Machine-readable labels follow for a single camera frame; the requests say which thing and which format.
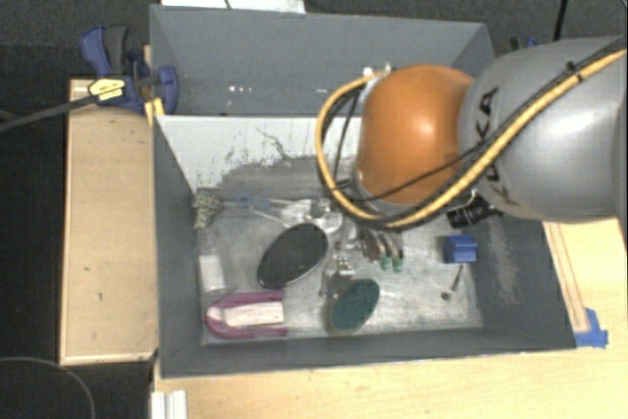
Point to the dark green oval disc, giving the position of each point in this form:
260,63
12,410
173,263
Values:
355,305

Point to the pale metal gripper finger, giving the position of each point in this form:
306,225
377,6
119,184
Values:
343,264

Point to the green patterned cloth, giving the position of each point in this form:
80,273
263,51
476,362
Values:
206,207

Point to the clear plastic bottle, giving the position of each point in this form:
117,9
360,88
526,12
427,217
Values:
214,266

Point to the dark metal screw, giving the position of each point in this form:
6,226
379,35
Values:
454,282

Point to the pale wood flat board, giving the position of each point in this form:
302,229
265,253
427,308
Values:
110,235

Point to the blue plastic block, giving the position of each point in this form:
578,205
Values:
460,248

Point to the black oval disc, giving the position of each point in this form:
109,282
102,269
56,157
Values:
293,256

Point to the black cylinder on white bracket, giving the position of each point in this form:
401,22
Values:
467,214

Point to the clear glass piece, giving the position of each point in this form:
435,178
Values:
321,214

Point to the grey metal bin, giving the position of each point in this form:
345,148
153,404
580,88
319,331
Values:
294,64

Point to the purple and white curved holder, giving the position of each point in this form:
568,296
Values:
245,315

